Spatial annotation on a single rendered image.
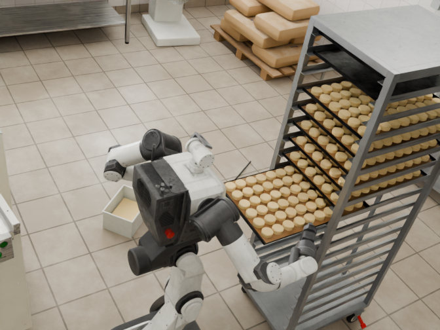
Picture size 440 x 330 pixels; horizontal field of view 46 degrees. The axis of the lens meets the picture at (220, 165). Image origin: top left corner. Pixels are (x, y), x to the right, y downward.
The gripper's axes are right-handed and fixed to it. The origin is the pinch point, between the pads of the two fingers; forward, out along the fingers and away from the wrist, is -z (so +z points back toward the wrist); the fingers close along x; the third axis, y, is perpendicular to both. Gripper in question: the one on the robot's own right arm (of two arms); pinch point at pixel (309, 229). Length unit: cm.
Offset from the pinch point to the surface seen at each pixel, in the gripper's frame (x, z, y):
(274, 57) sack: -82, -318, 55
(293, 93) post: 42, -37, 22
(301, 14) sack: -43, -342, 40
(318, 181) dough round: 10.1, -21.7, 0.9
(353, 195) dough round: 8.4, -20.5, -15.9
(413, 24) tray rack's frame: 76, -57, -19
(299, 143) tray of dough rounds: 17.9, -35.4, 13.4
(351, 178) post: 28.6, -5.3, -9.7
